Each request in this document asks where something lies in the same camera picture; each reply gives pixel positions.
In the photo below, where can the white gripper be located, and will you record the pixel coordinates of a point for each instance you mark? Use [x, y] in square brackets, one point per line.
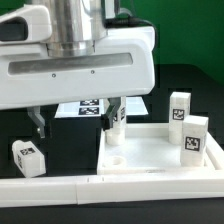
[122, 65]

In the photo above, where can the white square tabletop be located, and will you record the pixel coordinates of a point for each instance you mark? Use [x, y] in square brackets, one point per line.
[147, 150]

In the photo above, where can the white sheet with tags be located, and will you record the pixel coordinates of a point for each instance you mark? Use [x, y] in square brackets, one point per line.
[95, 108]

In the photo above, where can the white L-shaped obstacle fence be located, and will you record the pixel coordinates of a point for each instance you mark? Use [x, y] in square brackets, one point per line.
[90, 189]

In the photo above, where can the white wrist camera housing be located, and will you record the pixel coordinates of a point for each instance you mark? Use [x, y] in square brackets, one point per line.
[29, 24]

